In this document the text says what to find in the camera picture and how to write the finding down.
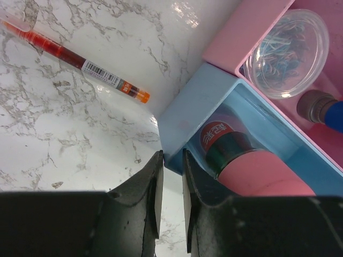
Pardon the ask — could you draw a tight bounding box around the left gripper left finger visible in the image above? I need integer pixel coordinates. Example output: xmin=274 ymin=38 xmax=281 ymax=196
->
xmin=1 ymin=151 xmax=163 ymax=256

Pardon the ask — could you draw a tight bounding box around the left red pen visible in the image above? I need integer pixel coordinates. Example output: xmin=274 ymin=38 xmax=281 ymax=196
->
xmin=1 ymin=17 xmax=150 ymax=103

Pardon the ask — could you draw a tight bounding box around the blue glue stick grey cap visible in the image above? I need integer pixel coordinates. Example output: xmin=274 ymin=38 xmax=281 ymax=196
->
xmin=296 ymin=90 xmax=342 ymax=133

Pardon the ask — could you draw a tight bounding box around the pink bin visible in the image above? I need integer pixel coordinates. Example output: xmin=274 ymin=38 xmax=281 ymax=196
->
xmin=203 ymin=1 xmax=342 ymax=168

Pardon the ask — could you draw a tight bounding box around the pink cap glue stick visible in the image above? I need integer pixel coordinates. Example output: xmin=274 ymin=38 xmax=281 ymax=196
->
xmin=199 ymin=120 xmax=315 ymax=196

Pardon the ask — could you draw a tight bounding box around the clear purple round container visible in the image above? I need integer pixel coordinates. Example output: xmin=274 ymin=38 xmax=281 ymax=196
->
xmin=242 ymin=9 xmax=330 ymax=99

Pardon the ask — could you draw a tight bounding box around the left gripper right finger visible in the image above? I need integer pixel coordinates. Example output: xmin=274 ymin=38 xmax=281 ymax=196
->
xmin=182 ymin=150 xmax=342 ymax=256

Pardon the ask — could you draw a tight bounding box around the light blue bin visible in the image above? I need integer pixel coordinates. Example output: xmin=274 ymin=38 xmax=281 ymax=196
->
xmin=158 ymin=63 xmax=342 ymax=196

